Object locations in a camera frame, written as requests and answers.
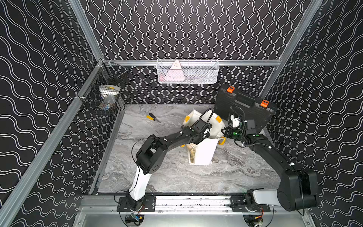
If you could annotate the black tool case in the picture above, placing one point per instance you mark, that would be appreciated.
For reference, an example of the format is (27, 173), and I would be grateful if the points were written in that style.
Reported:
(257, 111)

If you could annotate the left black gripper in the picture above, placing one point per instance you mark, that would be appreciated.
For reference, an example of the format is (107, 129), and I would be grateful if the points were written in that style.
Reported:
(204, 130)

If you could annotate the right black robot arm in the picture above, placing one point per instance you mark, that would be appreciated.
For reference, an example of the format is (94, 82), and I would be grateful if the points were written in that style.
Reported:
(298, 188)

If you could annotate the yellow black screwdriver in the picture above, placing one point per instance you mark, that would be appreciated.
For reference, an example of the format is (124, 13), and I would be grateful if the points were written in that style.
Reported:
(152, 117)

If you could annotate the white wire wall basket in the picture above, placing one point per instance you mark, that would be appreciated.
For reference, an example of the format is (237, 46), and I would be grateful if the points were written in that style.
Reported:
(196, 71)

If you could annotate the white pouch with yellow handles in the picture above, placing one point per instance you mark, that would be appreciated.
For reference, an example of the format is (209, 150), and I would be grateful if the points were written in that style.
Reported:
(203, 153)

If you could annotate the black wire corner basket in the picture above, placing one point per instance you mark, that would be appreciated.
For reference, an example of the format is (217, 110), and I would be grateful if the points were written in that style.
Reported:
(109, 74)

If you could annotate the pink triangle card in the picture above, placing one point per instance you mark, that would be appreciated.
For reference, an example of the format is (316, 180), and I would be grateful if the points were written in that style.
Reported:
(175, 73)

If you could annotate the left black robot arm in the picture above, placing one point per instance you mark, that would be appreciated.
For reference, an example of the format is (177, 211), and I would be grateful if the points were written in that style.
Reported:
(151, 154)

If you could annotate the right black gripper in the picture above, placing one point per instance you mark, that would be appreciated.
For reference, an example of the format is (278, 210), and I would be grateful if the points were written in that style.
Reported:
(227, 133)

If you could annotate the silver mounting rail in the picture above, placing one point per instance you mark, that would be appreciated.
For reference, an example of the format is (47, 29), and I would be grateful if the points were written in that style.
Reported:
(192, 203)

